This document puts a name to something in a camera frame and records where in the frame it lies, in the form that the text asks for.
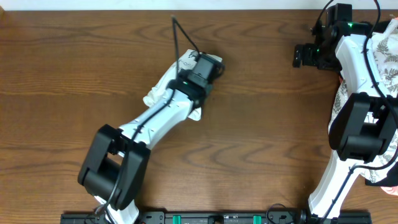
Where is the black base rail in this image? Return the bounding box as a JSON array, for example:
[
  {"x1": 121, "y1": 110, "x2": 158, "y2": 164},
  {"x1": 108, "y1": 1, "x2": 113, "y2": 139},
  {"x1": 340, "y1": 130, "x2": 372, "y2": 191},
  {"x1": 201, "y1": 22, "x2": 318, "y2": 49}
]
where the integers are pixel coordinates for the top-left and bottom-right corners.
[{"x1": 60, "y1": 209, "x2": 373, "y2": 224}]

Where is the pink cloth piece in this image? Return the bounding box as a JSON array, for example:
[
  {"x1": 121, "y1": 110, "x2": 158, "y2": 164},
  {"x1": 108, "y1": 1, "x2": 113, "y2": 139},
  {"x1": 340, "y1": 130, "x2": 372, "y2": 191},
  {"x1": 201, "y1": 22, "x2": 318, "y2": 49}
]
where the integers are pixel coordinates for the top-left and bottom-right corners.
[{"x1": 381, "y1": 186, "x2": 398, "y2": 196}]

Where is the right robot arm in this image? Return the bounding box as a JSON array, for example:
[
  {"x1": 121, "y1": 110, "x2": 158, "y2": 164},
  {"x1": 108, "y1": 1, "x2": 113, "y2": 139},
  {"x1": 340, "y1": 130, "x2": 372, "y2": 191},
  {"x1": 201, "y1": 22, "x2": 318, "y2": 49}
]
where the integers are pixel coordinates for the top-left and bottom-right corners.
[{"x1": 293, "y1": 19, "x2": 397, "y2": 223}]

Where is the black garment under pile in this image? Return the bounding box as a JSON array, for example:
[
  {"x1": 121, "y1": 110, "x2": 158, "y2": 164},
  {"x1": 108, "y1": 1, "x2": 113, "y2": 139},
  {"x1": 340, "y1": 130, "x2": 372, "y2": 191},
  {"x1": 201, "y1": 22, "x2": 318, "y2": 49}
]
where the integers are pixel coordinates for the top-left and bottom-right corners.
[{"x1": 373, "y1": 21, "x2": 390, "y2": 33}]

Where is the white t-shirt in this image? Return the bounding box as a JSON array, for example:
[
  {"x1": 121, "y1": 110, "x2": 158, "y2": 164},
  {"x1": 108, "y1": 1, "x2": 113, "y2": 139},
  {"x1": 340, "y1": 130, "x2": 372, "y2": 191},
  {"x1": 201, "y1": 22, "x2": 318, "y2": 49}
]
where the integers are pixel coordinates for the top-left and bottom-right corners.
[{"x1": 143, "y1": 49, "x2": 224, "y2": 121}]

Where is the fern print cloth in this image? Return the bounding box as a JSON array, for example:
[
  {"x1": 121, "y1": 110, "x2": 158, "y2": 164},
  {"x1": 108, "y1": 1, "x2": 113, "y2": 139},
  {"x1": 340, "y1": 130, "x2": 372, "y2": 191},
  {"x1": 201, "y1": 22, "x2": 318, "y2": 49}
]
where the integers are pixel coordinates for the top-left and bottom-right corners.
[{"x1": 330, "y1": 18, "x2": 397, "y2": 187}]

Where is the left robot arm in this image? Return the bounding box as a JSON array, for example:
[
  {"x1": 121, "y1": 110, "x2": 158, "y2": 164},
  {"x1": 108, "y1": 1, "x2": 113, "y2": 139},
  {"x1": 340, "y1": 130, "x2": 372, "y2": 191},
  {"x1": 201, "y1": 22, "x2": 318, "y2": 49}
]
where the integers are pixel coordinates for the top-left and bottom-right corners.
[{"x1": 78, "y1": 68, "x2": 221, "y2": 223}]

